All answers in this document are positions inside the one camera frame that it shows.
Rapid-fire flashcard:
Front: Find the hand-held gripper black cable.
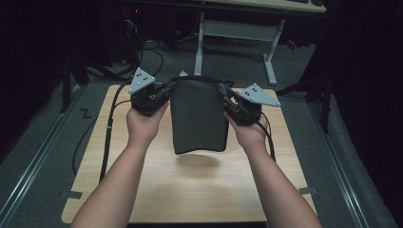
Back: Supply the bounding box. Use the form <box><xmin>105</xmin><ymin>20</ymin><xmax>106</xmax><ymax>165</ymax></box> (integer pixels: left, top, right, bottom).
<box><xmin>98</xmin><ymin>79</ymin><xmax>134</xmax><ymax>184</ymax></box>
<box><xmin>255</xmin><ymin>111</ymin><xmax>278</xmax><ymax>163</ymax></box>

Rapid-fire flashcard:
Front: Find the thin black floor cable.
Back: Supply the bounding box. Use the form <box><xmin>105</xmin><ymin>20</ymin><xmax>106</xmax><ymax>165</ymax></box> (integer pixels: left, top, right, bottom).
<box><xmin>71</xmin><ymin>117</ymin><xmax>98</xmax><ymax>177</ymax></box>

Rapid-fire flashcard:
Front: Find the left hand-held gripper black cable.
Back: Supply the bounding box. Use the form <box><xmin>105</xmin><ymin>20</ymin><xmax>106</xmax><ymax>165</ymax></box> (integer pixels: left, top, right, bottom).
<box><xmin>98</xmin><ymin>79</ymin><xmax>134</xmax><ymax>184</ymax></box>

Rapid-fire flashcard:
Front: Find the bundle of black cables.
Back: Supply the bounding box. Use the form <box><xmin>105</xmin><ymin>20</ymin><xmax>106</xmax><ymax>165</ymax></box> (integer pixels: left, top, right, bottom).
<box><xmin>111</xmin><ymin>8</ymin><xmax>165</xmax><ymax>86</ymax></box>

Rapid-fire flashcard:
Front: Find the white-framed desk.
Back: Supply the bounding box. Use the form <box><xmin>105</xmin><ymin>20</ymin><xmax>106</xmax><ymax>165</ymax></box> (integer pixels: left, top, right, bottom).
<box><xmin>193</xmin><ymin>0</ymin><xmax>328</xmax><ymax>86</ymax></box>

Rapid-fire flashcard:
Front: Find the right hand-held gripper black cable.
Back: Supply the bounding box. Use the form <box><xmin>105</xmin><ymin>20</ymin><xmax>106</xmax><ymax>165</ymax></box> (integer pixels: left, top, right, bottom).
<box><xmin>255</xmin><ymin>111</ymin><xmax>278</xmax><ymax>163</ymax></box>

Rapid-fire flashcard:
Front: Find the aluminium floor rail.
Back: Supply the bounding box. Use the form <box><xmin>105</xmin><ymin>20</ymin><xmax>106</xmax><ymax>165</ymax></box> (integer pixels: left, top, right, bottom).
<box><xmin>0</xmin><ymin>85</ymin><xmax>84</xmax><ymax>220</ymax></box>
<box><xmin>308</xmin><ymin>102</ymin><xmax>371</xmax><ymax>228</ymax></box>

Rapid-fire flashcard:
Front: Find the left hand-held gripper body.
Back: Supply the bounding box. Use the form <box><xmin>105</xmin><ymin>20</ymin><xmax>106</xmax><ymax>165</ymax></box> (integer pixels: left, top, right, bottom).
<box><xmin>127</xmin><ymin>66</ymin><xmax>172</xmax><ymax>117</ymax></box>

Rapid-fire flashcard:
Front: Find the person's right hand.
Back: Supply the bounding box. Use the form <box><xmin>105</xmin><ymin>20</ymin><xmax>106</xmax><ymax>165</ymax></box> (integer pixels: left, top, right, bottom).
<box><xmin>222</xmin><ymin>110</ymin><xmax>271</xmax><ymax>155</ymax></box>

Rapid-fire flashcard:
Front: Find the grey tape strip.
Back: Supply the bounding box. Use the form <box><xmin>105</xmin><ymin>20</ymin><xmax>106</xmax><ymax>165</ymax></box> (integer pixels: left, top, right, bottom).
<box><xmin>298</xmin><ymin>186</ymin><xmax>318</xmax><ymax>196</ymax></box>
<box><xmin>65</xmin><ymin>189</ymin><xmax>84</xmax><ymax>200</ymax></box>

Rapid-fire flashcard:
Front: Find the person's left hand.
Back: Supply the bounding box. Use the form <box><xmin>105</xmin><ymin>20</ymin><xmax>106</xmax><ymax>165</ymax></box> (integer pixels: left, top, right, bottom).
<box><xmin>125</xmin><ymin>101</ymin><xmax>171</xmax><ymax>150</ymax></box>

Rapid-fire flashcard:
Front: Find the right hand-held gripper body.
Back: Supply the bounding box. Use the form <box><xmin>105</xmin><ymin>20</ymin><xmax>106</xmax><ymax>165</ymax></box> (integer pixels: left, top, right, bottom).
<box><xmin>225</xmin><ymin>83</ymin><xmax>282</xmax><ymax>126</ymax></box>

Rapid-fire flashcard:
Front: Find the black metal stand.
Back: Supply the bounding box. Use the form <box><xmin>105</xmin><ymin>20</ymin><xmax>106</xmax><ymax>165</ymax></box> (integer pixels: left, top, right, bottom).
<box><xmin>275</xmin><ymin>67</ymin><xmax>335</xmax><ymax>135</ymax></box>
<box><xmin>59</xmin><ymin>51</ymin><xmax>91</xmax><ymax>115</ymax></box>

